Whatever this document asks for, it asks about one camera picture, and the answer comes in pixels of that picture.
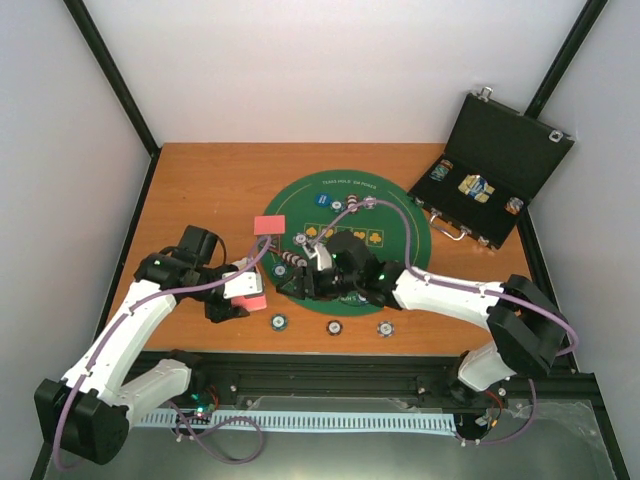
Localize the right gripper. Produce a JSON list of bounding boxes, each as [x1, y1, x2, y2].
[[276, 265, 361, 302]]

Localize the spread black red chips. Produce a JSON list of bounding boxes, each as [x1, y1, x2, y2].
[[281, 250, 308, 268]]

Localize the red-backed playing card deck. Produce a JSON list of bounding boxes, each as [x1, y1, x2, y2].
[[231, 294, 267, 313]]

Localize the black red poker chip stack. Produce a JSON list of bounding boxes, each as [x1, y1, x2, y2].
[[326, 320, 344, 336]]

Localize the dealt red-backed card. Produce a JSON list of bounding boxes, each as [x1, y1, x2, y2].
[[253, 215, 286, 236]]

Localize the black red chip top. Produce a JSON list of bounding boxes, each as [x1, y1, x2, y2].
[[345, 194, 359, 214]]

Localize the light blue poker chip stack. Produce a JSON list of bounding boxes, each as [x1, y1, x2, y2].
[[377, 321, 395, 338]]

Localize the light blue chip top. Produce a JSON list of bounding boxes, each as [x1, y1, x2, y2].
[[362, 196, 377, 210]]

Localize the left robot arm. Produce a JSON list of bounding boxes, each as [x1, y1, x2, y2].
[[34, 225, 262, 471]]

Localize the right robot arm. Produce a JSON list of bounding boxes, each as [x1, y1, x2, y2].
[[276, 231, 570, 398]]

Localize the blue small blind button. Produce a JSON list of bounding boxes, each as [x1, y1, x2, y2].
[[314, 193, 332, 208]]

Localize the round green poker mat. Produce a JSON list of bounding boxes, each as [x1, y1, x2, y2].
[[261, 170, 431, 285]]

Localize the chips in case left slot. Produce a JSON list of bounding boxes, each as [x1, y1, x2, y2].
[[429, 159, 453, 182]]

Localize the chips in case slot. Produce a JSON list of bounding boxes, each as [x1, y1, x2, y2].
[[429, 159, 453, 182], [504, 197, 525, 216]]

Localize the blue card deck in case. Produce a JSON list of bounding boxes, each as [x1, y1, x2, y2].
[[458, 174, 495, 203]]

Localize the chips in case right slot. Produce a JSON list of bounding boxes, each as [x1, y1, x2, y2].
[[504, 197, 525, 216]]

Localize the black poker case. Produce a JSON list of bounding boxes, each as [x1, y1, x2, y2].
[[408, 91, 575, 249]]

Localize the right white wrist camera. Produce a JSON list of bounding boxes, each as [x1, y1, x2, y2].
[[302, 242, 333, 271]]

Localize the black aluminium frame rail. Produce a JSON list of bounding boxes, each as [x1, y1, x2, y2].
[[64, 349, 599, 416]]

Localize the light blue cable duct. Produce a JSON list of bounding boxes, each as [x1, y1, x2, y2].
[[134, 406, 459, 434]]

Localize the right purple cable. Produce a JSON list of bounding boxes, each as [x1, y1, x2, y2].
[[309, 199, 581, 447]]

